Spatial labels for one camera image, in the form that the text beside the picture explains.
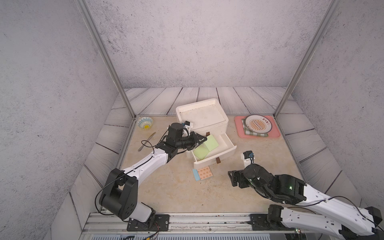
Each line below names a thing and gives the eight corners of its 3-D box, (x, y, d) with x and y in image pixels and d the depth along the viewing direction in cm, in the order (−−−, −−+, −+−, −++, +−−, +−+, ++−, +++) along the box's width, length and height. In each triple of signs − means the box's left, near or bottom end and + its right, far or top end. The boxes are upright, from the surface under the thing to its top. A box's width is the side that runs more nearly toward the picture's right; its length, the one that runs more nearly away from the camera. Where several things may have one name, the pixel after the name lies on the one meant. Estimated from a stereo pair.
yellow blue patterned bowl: (135, 126, 117) (134, 122, 114) (144, 118, 123) (142, 114, 120) (148, 131, 113) (147, 128, 110) (156, 123, 119) (155, 119, 116)
